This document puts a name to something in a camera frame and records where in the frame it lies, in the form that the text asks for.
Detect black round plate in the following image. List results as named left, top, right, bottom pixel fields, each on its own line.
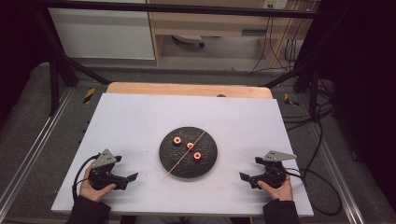
left=159, top=126, right=219, bottom=179

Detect black floor cables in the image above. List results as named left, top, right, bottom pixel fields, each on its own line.
left=281, top=77, right=336, bottom=133

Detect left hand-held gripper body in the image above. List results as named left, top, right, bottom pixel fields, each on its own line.
left=88, top=148, right=129, bottom=191

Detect white chair base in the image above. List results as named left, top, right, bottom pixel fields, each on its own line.
left=171, top=34, right=206, bottom=49

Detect white cabinet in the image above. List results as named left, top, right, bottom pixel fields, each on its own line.
left=48, top=7, right=156, bottom=61

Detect white wall socket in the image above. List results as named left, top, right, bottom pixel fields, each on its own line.
left=262, top=0, right=289, bottom=10

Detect person's left hand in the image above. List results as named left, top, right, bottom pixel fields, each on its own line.
left=79, top=164, right=117, bottom=203

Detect hand-held gripper cable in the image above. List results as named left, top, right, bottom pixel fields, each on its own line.
left=284, top=119, right=343, bottom=217
left=71, top=153, right=101, bottom=201

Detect wooden table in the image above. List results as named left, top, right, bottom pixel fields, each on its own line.
left=106, top=81, right=274, bottom=100

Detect white board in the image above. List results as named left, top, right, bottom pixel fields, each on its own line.
left=50, top=92, right=315, bottom=217

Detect dark curtain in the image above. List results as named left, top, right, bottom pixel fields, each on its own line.
left=0, top=0, right=52, bottom=125
left=317, top=0, right=396, bottom=214

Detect thin wooden skewer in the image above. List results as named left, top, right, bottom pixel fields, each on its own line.
left=163, top=130, right=207, bottom=181

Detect right hand-held gripper cable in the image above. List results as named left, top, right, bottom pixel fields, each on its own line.
left=284, top=119, right=343, bottom=217

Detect yellow black tape strip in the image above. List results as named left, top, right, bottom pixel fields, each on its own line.
left=283, top=92, right=300, bottom=107
left=82, top=88, right=96, bottom=105

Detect hanging black cables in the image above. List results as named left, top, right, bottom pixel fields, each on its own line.
left=249, top=15, right=301, bottom=75

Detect person's right hand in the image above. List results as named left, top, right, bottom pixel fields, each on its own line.
left=257, top=175, right=294, bottom=202

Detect black metal frame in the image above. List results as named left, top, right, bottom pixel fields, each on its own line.
left=32, top=0, right=331, bottom=118

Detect aluminium floor rail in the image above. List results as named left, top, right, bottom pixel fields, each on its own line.
left=311, top=122, right=366, bottom=224
left=0, top=89, right=73, bottom=213

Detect light wooden desk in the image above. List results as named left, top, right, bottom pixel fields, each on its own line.
left=146, top=0, right=314, bottom=68

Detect left hand-held gripper cable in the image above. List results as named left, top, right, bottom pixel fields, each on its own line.
left=71, top=153, right=101, bottom=201

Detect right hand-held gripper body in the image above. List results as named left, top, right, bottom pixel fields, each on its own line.
left=248, top=150, right=297, bottom=189

